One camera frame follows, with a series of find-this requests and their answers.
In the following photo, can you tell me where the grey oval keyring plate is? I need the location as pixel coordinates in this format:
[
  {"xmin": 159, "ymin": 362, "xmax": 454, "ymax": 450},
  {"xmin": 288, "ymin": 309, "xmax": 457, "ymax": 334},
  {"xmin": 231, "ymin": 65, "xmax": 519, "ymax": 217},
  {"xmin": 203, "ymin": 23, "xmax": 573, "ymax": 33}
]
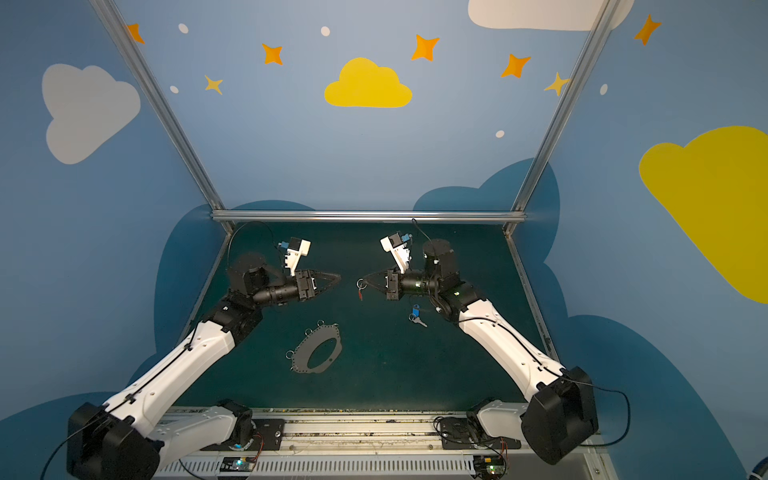
[{"xmin": 286, "ymin": 322, "xmax": 343, "ymax": 374}]

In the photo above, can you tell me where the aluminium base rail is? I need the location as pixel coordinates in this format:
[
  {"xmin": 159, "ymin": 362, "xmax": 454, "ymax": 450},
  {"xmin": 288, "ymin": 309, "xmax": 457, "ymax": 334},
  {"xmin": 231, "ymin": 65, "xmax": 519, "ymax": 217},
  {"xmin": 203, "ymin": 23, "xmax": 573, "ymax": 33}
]
[{"xmin": 150, "ymin": 408, "xmax": 618, "ymax": 479}]

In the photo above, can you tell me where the aluminium frame left post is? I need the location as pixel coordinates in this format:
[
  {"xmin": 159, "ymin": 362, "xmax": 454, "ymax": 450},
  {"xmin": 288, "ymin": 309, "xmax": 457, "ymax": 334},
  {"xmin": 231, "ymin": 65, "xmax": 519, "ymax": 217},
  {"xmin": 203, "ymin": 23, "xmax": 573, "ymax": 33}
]
[{"xmin": 89, "ymin": 0, "xmax": 225, "ymax": 213}]

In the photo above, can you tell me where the left controller board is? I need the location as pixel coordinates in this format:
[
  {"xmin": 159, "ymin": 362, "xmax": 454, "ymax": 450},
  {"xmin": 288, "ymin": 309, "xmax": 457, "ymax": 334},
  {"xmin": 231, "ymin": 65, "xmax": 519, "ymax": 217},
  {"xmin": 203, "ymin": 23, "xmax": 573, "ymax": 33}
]
[{"xmin": 219, "ymin": 457, "xmax": 256, "ymax": 474}]

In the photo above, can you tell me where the right controller board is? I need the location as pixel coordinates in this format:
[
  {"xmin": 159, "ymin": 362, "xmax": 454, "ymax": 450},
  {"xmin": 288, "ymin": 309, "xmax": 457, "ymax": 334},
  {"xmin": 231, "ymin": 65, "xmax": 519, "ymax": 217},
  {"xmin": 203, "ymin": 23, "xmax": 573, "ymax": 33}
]
[{"xmin": 472, "ymin": 455, "xmax": 507, "ymax": 480}]

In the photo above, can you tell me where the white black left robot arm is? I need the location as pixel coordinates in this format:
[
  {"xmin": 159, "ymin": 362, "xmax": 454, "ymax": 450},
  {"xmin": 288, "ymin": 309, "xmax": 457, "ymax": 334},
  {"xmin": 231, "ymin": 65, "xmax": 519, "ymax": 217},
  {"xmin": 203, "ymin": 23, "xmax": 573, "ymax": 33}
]
[{"xmin": 63, "ymin": 251, "xmax": 341, "ymax": 479}]

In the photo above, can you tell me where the blue key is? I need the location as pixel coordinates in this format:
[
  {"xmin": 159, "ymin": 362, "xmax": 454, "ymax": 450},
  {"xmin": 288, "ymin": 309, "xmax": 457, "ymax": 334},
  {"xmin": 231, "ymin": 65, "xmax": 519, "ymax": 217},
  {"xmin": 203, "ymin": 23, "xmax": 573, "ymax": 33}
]
[{"xmin": 408, "ymin": 304, "xmax": 428, "ymax": 328}]

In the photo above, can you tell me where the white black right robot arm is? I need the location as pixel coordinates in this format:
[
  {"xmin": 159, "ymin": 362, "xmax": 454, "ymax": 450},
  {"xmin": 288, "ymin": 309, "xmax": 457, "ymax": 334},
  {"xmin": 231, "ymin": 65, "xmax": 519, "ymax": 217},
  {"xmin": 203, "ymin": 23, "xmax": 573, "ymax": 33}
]
[{"xmin": 376, "ymin": 232, "xmax": 599, "ymax": 465}]

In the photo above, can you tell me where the controller board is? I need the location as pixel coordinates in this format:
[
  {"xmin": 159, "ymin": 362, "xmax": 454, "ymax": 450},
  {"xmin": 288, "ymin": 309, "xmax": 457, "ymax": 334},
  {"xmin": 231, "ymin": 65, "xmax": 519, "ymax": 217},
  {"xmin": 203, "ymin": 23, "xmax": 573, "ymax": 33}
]
[
  {"xmin": 472, "ymin": 455, "xmax": 507, "ymax": 480},
  {"xmin": 219, "ymin": 457, "xmax": 256, "ymax": 474}
]

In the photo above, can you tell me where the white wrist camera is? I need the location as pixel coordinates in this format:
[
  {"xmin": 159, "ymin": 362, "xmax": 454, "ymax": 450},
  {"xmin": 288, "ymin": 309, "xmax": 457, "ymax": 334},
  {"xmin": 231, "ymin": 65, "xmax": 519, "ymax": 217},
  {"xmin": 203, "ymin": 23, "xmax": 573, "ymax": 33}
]
[
  {"xmin": 278, "ymin": 237, "xmax": 311, "ymax": 277},
  {"xmin": 380, "ymin": 232, "xmax": 412, "ymax": 274}
]

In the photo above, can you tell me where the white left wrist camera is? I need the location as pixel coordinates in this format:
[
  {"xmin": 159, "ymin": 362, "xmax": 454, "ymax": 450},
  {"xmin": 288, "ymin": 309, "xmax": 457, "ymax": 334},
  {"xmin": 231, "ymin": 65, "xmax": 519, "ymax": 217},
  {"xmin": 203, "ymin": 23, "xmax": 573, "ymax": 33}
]
[{"xmin": 278, "ymin": 237, "xmax": 311, "ymax": 277}]

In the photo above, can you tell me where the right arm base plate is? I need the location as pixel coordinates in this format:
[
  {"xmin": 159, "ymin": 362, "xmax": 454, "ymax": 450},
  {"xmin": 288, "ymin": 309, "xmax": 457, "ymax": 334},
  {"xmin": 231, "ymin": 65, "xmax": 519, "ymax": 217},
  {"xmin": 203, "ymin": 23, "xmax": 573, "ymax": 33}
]
[{"xmin": 433, "ymin": 416, "xmax": 522, "ymax": 451}]

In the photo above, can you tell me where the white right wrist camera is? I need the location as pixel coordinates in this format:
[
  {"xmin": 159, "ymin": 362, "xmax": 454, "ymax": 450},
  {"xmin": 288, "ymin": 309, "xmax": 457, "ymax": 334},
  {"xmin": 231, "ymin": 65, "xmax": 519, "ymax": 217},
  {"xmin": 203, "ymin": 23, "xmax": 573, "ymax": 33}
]
[{"xmin": 380, "ymin": 232, "xmax": 412, "ymax": 274}]

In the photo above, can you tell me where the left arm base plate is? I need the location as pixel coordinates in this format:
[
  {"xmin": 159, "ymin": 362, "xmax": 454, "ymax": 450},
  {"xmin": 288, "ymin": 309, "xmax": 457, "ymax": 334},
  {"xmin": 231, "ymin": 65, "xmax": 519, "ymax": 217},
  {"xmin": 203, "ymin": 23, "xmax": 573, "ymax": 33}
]
[{"xmin": 203, "ymin": 418, "xmax": 285, "ymax": 452}]

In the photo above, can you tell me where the aluminium frame post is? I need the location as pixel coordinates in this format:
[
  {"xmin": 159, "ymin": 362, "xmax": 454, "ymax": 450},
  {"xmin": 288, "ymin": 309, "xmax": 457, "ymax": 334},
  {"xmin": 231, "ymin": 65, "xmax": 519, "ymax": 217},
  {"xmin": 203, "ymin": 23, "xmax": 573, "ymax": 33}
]
[
  {"xmin": 89, "ymin": 0, "xmax": 225, "ymax": 213},
  {"xmin": 503, "ymin": 0, "xmax": 621, "ymax": 240}
]

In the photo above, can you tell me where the aluminium frame right post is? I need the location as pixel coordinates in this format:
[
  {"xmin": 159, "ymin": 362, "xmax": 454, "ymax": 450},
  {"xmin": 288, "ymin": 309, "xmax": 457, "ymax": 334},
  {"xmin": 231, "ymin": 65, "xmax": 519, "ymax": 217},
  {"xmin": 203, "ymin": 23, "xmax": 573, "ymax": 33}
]
[{"xmin": 503, "ymin": 0, "xmax": 621, "ymax": 240}]

